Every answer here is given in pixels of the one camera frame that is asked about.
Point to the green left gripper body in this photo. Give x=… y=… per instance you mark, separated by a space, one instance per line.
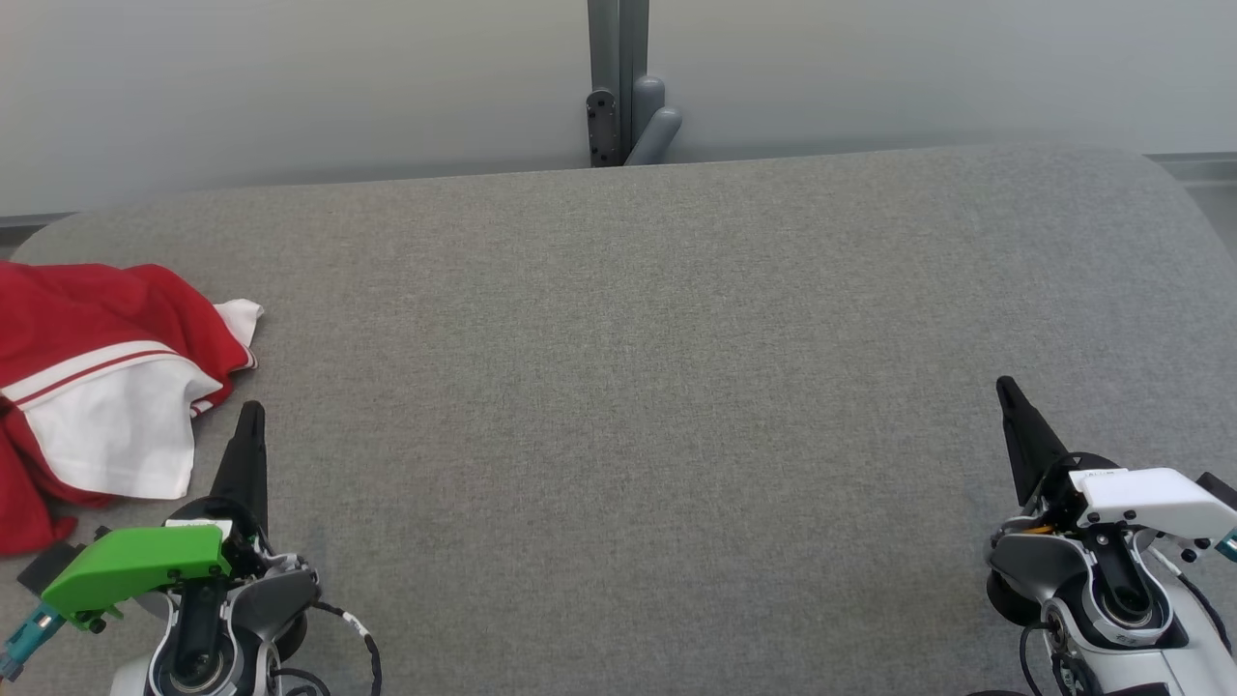
x=145 y=565

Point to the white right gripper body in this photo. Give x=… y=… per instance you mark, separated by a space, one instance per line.
x=1150 y=498

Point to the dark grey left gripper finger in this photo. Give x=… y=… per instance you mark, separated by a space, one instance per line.
x=246 y=464

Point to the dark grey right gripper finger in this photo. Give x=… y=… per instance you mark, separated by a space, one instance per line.
x=1029 y=445

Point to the red number 23 jersey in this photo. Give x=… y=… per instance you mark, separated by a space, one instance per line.
x=87 y=309

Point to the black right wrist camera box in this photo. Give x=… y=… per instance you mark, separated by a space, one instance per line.
x=1220 y=491

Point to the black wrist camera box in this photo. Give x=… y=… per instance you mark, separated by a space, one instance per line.
x=53 y=568
x=1220 y=491

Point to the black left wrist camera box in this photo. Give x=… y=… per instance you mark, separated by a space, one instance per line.
x=53 y=568

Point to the dark grey hinge bracket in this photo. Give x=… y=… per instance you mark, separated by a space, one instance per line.
x=601 y=130

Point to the grey metal wall post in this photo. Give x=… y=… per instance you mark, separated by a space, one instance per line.
x=604 y=48

